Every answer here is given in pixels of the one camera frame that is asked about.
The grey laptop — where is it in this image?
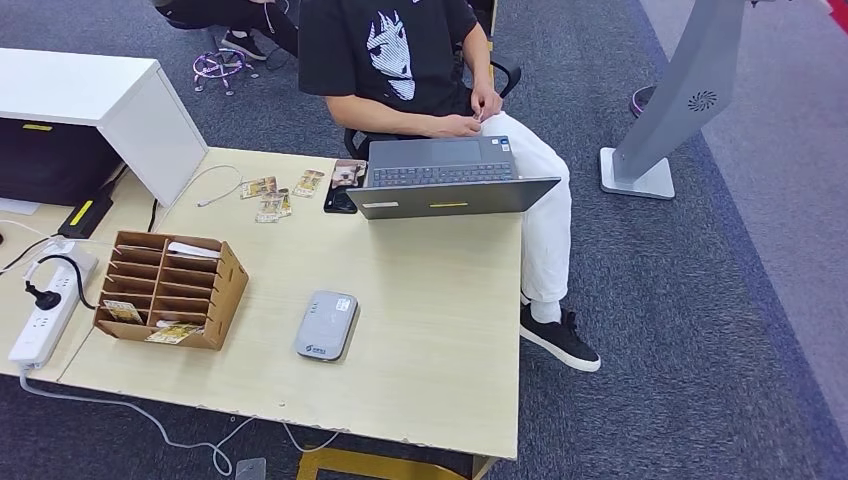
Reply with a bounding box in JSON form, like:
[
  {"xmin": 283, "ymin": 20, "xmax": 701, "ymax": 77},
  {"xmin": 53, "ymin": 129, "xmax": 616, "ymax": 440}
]
[{"xmin": 345, "ymin": 135, "xmax": 562, "ymax": 221}]

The thin white hanging cable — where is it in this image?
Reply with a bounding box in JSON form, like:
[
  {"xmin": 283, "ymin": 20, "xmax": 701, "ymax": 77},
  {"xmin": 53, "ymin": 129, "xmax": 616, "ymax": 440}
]
[{"xmin": 283, "ymin": 422, "xmax": 340, "ymax": 455}]

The black box yellow sticker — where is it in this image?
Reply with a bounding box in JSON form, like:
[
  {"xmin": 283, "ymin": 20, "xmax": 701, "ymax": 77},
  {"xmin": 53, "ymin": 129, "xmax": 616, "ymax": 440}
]
[{"xmin": 57, "ymin": 188, "xmax": 115, "ymax": 240}]

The yellow platform frame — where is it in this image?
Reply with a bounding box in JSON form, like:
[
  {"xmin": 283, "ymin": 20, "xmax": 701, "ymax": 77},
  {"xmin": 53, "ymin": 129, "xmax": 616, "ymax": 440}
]
[{"xmin": 295, "ymin": 447, "xmax": 499, "ymax": 480}]

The white desk riser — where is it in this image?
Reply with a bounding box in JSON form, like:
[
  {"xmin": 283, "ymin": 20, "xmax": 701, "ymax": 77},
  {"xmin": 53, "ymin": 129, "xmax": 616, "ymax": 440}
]
[{"xmin": 0, "ymin": 47, "xmax": 209, "ymax": 209}]

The round base purple ring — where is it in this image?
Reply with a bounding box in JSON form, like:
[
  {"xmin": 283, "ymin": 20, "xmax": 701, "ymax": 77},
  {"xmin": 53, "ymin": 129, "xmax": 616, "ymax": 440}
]
[{"xmin": 627, "ymin": 84, "xmax": 658, "ymax": 121}]

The white paper sheet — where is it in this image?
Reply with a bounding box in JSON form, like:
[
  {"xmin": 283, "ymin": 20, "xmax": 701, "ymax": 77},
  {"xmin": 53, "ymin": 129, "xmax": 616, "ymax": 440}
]
[{"xmin": 0, "ymin": 196, "xmax": 43, "ymax": 217}]

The white USB cable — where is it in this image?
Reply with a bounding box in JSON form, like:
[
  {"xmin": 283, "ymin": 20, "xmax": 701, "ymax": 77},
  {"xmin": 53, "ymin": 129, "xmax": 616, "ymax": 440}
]
[{"xmin": 194, "ymin": 163, "xmax": 244, "ymax": 209}]

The person's right hand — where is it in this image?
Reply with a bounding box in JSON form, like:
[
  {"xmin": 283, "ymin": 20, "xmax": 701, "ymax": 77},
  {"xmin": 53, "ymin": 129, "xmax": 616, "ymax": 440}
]
[{"xmin": 440, "ymin": 113, "xmax": 484, "ymax": 138}]

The plain white card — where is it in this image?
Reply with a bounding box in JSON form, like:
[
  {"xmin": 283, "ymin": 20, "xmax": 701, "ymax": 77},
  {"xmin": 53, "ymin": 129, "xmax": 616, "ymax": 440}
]
[{"xmin": 165, "ymin": 241, "xmax": 222, "ymax": 260}]

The person's left hand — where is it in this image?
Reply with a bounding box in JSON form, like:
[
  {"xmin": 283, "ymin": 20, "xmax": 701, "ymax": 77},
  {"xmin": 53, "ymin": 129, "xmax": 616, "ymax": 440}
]
[{"xmin": 470, "ymin": 84, "xmax": 505, "ymax": 123}]

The cardboard card organizer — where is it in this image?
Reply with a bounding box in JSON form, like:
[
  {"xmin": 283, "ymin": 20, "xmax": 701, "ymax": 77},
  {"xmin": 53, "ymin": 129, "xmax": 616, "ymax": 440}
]
[{"xmin": 92, "ymin": 230, "xmax": 250, "ymax": 352}]

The white power strip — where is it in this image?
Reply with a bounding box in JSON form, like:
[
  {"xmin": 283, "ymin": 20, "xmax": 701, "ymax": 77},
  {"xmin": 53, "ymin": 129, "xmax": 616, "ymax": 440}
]
[{"xmin": 7, "ymin": 245, "xmax": 99, "ymax": 370}]

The black monitor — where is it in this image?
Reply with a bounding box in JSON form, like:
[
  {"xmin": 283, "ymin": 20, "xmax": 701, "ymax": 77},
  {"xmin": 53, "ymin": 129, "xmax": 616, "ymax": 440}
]
[{"xmin": 0, "ymin": 117, "xmax": 125, "ymax": 207}]

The thin black cable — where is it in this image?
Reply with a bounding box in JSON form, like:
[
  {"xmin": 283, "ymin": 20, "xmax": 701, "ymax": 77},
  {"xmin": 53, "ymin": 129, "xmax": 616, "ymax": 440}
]
[{"xmin": 0, "ymin": 233, "xmax": 58, "ymax": 274}]

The stool base purple ring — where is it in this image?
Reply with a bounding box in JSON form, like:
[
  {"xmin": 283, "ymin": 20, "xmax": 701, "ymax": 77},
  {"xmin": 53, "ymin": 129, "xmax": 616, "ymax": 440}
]
[{"xmin": 191, "ymin": 47, "xmax": 261, "ymax": 97}]

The grey kiosk stand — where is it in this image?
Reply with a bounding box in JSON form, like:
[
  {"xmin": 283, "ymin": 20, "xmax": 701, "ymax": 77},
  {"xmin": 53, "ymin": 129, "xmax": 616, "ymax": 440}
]
[{"xmin": 598, "ymin": 0, "xmax": 748, "ymax": 201}]

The grey card reader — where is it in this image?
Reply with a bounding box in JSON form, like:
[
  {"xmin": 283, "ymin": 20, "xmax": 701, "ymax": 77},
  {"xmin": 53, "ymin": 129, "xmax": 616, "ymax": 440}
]
[{"xmin": 294, "ymin": 290, "xmax": 360, "ymax": 363}]

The background person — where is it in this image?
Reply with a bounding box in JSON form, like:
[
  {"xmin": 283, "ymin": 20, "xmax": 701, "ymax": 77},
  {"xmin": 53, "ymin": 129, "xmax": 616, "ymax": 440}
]
[{"xmin": 153, "ymin": 0, "xmax": 301, "ymax": 62}]

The printed room key card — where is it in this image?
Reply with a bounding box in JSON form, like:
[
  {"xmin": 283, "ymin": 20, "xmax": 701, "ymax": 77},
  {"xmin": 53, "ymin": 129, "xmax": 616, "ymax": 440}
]
[
  {"xmin": 101, "ymin": 299, "xmax": 145, "ymax": 326},
  {"xmin": 143, "ymin": 321, "xmax": 206, "ymax": 346}
]

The black plug with cable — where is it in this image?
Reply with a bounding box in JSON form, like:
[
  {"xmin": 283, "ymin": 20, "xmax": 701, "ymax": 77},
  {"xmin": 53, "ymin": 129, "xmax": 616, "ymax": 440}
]
[{"xmin": 23, "ymin": 254, "xmax": 99, "ymax": 312}]

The seated person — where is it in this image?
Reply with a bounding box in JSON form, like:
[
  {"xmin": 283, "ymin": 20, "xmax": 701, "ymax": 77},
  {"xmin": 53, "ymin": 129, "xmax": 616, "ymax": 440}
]
[{"xmin": 298, "ymin": 0, "xmax": 602, "ymax": 374}]

